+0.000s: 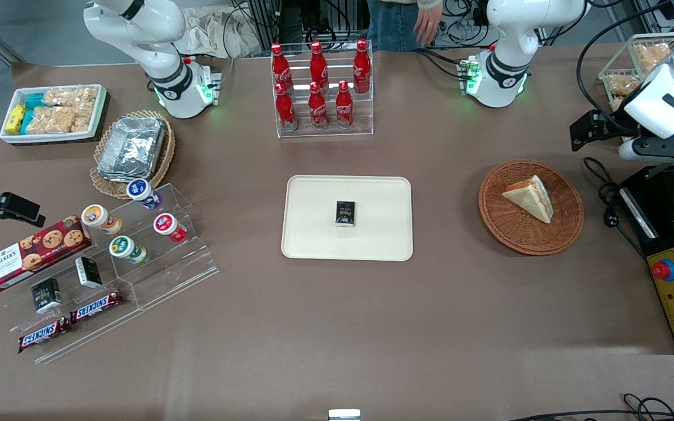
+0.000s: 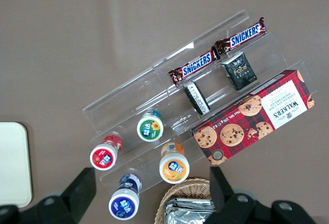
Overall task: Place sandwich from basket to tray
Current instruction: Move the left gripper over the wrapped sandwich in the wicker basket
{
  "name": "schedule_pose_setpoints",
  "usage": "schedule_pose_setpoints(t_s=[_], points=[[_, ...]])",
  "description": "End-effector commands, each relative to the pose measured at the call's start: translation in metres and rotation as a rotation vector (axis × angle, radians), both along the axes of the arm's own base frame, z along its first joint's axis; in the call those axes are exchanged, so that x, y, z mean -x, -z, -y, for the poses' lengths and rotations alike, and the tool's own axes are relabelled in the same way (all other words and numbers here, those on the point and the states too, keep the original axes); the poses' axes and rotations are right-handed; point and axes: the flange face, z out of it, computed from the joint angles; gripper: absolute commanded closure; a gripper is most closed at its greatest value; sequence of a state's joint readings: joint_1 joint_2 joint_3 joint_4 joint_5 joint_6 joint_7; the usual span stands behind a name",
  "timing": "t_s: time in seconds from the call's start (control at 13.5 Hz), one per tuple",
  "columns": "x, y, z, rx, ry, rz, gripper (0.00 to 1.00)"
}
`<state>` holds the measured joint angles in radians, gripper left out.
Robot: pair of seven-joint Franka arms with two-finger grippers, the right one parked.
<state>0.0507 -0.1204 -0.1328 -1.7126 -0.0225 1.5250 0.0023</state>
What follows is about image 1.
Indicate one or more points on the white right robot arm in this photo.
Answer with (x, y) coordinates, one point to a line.
(161, 52)

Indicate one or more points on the oval light wicker tray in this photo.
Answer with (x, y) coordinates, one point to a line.
(164, 158)

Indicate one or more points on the stacked aluminium foil containers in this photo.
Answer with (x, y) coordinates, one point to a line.
(132, 149)

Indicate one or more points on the round brown wicker basket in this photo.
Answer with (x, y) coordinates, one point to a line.
(518, 234)

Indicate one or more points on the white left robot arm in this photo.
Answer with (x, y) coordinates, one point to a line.
(506, 52)

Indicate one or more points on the red cola bottle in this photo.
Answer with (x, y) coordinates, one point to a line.
(317, 110)
(318, 63)
(281, 64)
(344, 108)
(285, 111)
(361, 67)

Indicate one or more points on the red yogurt cup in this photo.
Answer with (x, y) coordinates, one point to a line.
(167, 225)

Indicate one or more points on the yellow snack packet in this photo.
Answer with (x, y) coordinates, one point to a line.
(15, 118)

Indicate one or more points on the clear acrylic stepped display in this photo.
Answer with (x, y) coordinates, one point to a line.
(179, 263)

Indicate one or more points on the white rectangular snack tray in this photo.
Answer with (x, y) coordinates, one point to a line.
(98, 114)

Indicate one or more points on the person's bare hand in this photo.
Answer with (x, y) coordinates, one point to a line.
(429, 26)

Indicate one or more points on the triangle sandwich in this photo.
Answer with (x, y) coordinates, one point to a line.
(533, 196)

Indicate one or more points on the small black carton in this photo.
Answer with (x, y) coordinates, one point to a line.
(88, 272)
(46, 295)
(346, 213)

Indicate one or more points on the small white device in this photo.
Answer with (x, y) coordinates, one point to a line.
(344, 415)

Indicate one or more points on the teal snack packet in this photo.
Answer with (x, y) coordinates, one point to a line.
(34, 101)

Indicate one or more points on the green yogurt cup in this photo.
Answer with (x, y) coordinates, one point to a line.
(125, 248)

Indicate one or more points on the red Walkers cookie box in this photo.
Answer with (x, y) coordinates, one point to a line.
(33, 254)

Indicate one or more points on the cream plastic tray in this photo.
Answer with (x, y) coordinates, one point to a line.
(372, 234)

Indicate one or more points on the orange yogurt cup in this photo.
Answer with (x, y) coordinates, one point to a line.
(97, 217)

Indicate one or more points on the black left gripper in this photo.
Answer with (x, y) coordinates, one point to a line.
(611, 124)

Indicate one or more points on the Snickers chocolate bar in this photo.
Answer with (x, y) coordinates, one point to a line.
(43, 335)
(96, 307)

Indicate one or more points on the person in blue jeans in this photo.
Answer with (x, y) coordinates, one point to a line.
(392, 23)

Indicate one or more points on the red emergency stop button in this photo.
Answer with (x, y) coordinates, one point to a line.
(664, 269)

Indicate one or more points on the rice cracker bag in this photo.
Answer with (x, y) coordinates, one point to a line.
(50, 120)
(71, 96)

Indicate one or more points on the clear acrylic bottle rack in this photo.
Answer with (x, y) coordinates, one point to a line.
(325, 131)

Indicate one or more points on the purple yogurt cup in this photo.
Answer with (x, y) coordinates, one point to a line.
(141, 191)

